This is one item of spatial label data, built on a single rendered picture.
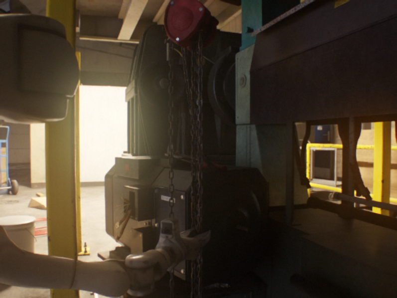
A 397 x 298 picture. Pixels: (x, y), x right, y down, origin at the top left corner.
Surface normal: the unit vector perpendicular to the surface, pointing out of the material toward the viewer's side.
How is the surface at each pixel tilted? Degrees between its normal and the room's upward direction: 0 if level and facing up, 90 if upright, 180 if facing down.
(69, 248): 90
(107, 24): 90
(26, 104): 101
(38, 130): 90
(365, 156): 78
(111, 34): 90
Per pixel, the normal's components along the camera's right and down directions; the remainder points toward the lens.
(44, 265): 0.51, -0.56
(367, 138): -0.90, -0.20
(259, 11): -0.95, 0.01
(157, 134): 0.33, 0.03
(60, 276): 0.54, -0.11
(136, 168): -0.78, 0.02
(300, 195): 0.31, -0.29
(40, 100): 0.74, 0.15
